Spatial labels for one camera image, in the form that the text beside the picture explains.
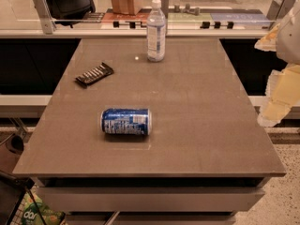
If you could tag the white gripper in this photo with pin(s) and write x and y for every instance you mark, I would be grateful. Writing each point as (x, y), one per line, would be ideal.
(290, 42)

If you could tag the blue pepsi can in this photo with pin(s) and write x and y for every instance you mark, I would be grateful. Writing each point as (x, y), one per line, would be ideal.
(126, 121)

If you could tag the clear plastic water bottle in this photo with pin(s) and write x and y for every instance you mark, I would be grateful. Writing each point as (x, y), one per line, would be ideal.
(156, 33)

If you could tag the brown cardboard box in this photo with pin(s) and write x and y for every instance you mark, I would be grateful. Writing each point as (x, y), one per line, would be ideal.
(127, 0)

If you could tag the black snack bar wrapper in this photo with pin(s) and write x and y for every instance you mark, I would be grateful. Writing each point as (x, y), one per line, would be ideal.
(95, 74)

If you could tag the black office chair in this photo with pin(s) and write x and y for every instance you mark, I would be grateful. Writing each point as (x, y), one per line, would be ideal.
(70, 11)

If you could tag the green chip bag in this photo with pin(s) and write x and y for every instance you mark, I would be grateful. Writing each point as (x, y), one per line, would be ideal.
(37, 212)

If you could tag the right metal rail bracket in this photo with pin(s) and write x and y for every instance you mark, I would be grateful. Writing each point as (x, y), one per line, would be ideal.
(278, 9)

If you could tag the metal rail bracket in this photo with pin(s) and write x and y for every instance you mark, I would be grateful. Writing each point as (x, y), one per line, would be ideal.
(46, 20)
(278, 9)

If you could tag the left metal rail bracket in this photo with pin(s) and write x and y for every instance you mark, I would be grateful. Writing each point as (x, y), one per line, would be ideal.
(46, 20)

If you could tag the black wire basket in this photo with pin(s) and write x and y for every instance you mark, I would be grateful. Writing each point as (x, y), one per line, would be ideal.
(12, 191)

